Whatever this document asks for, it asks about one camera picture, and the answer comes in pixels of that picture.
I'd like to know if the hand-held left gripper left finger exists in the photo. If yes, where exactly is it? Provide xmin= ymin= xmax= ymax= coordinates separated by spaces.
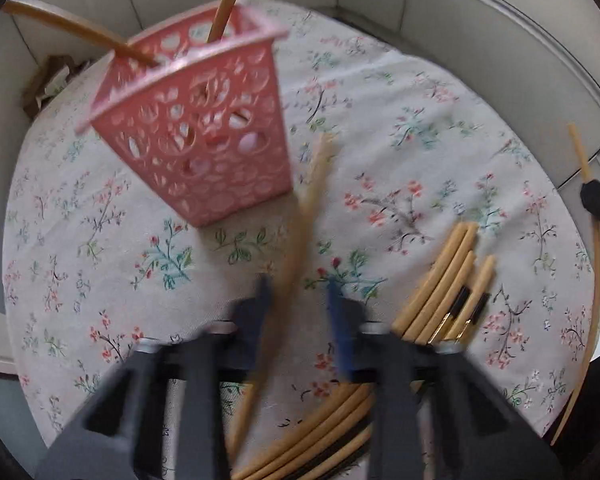
xmin=35 ymin=275 xmax=273 ymax=480

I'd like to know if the pink perforated plastic basket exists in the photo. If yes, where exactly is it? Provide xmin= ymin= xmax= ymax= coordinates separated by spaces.
xmin=75 ymin=0 xmax=295 ymax=228

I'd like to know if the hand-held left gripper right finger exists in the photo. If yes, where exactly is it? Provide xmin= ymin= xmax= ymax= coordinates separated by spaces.
xmin=327 ymin=280 xmax=563 ymax=480

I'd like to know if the brown paper bag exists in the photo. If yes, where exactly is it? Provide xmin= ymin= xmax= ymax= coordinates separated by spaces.
xmin=22 ymin=55 xmax=98 ymax=116

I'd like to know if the white kitchen cabinet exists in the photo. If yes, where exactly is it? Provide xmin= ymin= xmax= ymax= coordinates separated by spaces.
xmin=245 ymin=0 xmax=600 ymax=196

